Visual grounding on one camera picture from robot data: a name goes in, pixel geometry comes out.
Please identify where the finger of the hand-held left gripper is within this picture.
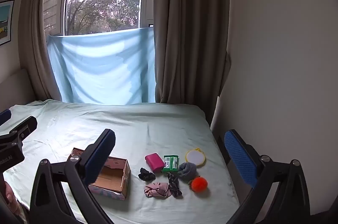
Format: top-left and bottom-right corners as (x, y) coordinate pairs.
(0, 116), (38, 147)
(0, 109), (12, 125)

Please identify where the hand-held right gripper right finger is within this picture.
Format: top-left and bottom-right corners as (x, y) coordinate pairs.
(224, 129), (311, 224)

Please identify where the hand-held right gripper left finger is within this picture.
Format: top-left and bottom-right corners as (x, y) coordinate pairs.
(29, 128), (117, 224)

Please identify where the patterned cardboard box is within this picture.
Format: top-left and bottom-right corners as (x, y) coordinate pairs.
(66, 147), (131, 201)

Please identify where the round yellow-rimmed pad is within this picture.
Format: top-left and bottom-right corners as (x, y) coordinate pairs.
(185, 148), (207, 167)

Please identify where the black sock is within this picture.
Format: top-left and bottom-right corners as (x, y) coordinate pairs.
(138, 167), (156, 182)

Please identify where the pink red cloth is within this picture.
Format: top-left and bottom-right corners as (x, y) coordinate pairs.
(145, 153), (165, 172)

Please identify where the grey fluffy sock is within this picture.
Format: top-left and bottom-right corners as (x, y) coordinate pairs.
(177, 162), (197, 180)

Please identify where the pink scrunchie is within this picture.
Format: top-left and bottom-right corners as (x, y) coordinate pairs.
(144, 181), (171, 199)

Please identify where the black patterned scrunchie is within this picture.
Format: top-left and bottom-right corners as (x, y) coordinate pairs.
(167, 172), (183, 198)

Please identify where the person's left hand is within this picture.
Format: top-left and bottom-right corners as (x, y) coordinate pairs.
(0, 182), (19, 216)

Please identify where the orange plush ball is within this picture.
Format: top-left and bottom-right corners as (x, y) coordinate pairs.
(188, 176), (209, 192)

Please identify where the bed with pale green sheet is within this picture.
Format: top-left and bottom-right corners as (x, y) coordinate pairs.
(0, 99), (241, 224)

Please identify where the brown curtain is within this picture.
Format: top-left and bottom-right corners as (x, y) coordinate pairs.
(144, 0), (231, 105)
(18, 0), (77, 102)

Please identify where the light blue hanging cloth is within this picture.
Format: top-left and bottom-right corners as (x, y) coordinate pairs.
(47, 27), (157, 106)

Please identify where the wall poster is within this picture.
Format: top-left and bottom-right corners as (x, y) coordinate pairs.
(0, 0), (15, 46)

